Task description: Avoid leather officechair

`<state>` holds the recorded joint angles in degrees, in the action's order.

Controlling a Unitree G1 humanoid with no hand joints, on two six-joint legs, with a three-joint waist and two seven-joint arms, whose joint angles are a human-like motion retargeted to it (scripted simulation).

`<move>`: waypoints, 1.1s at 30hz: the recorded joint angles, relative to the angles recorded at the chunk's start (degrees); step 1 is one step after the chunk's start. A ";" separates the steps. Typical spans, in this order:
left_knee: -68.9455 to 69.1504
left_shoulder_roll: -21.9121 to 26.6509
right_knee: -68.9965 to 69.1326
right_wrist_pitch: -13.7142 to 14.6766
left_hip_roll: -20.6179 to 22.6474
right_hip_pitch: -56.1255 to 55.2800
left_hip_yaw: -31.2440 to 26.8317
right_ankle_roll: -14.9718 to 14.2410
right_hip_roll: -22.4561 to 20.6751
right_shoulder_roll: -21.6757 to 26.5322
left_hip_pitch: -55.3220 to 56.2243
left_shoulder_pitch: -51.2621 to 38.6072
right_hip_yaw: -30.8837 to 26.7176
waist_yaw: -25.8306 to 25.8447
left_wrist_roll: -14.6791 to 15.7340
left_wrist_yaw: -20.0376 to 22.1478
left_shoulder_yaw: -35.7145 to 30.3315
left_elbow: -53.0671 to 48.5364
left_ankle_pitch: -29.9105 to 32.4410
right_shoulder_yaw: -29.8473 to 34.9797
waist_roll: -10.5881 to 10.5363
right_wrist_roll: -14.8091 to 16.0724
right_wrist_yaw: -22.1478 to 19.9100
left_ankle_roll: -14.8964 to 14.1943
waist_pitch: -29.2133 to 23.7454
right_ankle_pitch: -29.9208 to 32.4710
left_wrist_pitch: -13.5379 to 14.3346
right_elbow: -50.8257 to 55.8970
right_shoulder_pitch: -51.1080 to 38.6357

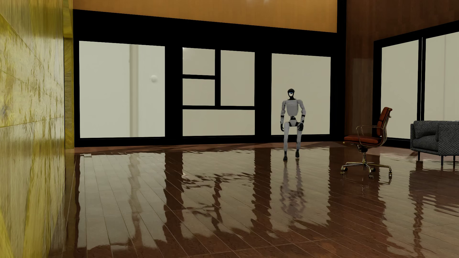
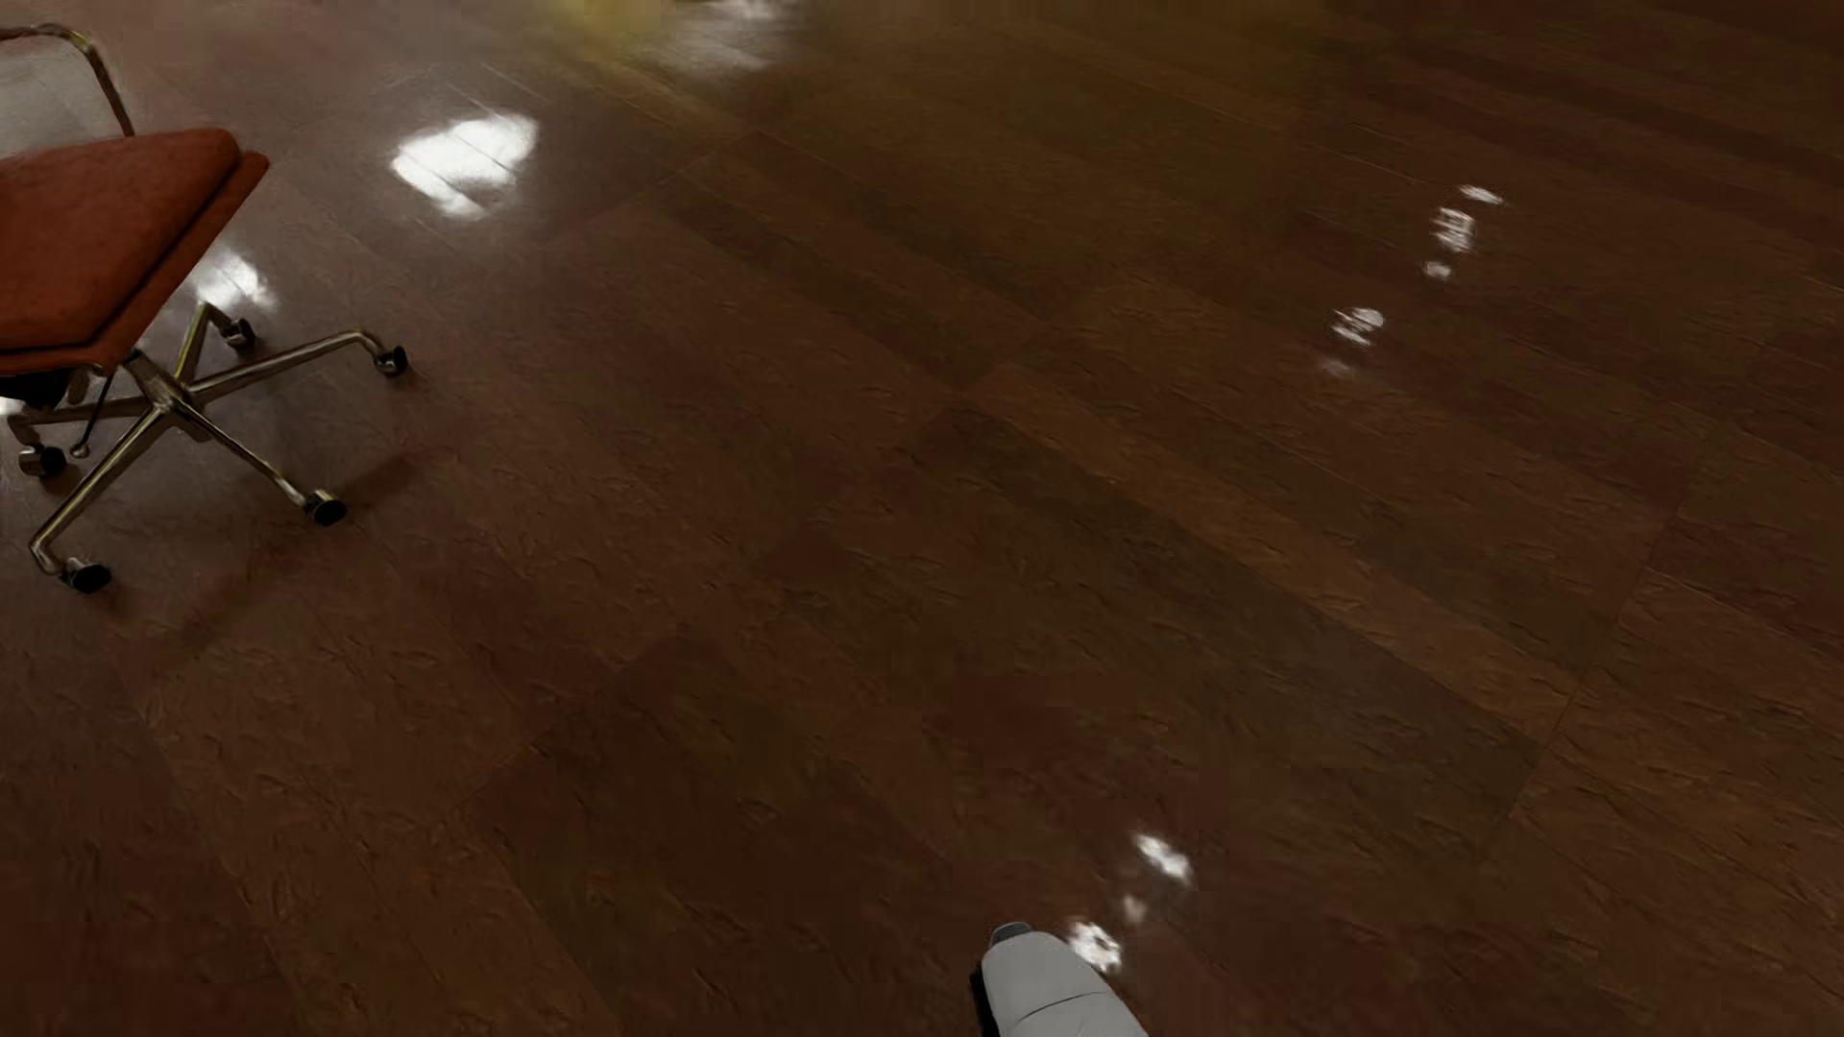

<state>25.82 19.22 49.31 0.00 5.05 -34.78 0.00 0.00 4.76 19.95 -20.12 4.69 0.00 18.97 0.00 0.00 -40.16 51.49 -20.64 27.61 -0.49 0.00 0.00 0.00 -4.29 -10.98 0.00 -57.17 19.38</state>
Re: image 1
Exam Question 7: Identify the brown leather office chair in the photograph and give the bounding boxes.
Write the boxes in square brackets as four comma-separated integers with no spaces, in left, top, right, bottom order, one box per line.
[340,107,393,179]

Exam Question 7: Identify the white left robot leg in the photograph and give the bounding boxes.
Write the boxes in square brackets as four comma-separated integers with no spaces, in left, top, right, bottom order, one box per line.
[293,121,302,158]

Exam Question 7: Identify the white robot leg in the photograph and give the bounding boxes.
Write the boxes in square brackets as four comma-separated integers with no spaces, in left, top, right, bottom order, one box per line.
[283,121,293,161]
[293,121,302,158]

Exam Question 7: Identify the white right robot leg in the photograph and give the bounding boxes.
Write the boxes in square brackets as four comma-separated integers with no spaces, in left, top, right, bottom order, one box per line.
[283,121,293,161]

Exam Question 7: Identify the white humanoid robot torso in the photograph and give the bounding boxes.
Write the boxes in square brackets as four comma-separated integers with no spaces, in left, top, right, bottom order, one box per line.
[285,99,301,127]

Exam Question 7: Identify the grey patterned sofa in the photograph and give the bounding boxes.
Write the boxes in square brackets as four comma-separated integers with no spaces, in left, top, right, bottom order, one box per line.
[410,120,459,166]

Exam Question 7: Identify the wide black window frame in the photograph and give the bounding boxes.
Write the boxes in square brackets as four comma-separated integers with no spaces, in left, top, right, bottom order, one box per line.
[73,10,347,147]

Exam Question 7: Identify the narrow black window frame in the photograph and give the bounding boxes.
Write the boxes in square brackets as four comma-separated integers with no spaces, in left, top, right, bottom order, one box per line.
[373,21,459,148]

